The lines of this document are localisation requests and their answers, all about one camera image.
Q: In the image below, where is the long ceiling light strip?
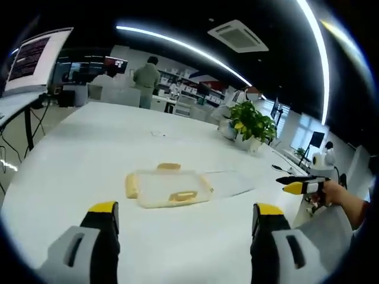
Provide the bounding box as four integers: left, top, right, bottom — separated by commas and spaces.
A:
115, 25, 252, 87
296, 0, 330, 127

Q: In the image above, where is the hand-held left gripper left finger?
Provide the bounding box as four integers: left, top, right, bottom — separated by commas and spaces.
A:
38, 201, 121, 284

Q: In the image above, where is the green potted plant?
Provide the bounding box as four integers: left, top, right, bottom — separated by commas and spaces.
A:
229, 101, 278, 146

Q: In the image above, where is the black monitor on stand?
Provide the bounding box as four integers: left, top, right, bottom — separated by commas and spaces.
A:
301, 131, 326, 166

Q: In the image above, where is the metal spoon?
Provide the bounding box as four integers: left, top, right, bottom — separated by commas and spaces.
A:
271, 164, 294, 175

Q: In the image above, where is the ceiling air conditioner vent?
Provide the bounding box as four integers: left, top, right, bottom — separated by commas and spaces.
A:
207, 19, 269, 54

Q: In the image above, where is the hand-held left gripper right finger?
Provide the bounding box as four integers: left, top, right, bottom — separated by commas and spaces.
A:
250, 202, 330, 284

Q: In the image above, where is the black cable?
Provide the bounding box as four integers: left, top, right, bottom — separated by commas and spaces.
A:
0, 97, 51, 190

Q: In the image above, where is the clear lid with yellow buckles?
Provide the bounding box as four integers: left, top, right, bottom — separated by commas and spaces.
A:
124, 162, 215, 209

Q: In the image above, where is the person's right hand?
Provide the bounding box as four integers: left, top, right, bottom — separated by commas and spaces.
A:
320, 179, 367, 214

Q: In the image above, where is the white plant pot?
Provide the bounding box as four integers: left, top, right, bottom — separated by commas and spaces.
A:
233, 133, 263, 153

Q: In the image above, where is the wall screen with red picture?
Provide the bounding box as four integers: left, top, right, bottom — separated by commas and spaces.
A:
104, 56, 129, 75

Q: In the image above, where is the black-legged side desk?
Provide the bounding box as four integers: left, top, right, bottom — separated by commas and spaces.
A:
0, 92, 48, 154

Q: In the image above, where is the white device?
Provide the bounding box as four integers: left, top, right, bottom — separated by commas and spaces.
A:
217, 117, 238, 140

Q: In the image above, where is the computer monitor with text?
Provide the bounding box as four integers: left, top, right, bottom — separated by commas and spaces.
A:
1, 27, 75, 98

